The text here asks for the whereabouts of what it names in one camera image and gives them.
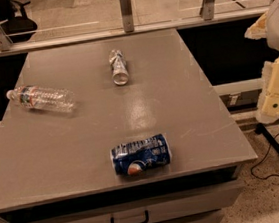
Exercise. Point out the clear plastic water bottle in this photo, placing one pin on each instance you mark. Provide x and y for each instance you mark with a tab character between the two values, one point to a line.
41	98

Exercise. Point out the middle metal rail bracket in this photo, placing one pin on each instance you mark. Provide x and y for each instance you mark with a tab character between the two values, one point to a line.
127	17

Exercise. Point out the crushed blue pepsi can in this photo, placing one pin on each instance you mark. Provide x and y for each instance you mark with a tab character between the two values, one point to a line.
137	156

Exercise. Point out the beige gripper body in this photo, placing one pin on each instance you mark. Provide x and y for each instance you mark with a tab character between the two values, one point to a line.
268	106

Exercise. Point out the silver redbull can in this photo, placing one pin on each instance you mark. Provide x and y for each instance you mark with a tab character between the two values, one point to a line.
120	73

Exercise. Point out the horizontal metal rail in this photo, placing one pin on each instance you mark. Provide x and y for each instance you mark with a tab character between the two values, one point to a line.
26	47

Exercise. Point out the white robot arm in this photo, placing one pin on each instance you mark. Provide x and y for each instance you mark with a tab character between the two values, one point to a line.
267	26

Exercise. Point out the black office chair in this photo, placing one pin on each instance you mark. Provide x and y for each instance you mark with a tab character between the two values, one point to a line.
14	20

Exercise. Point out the grey drawer with black handle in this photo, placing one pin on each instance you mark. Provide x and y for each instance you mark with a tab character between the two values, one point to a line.
160	208

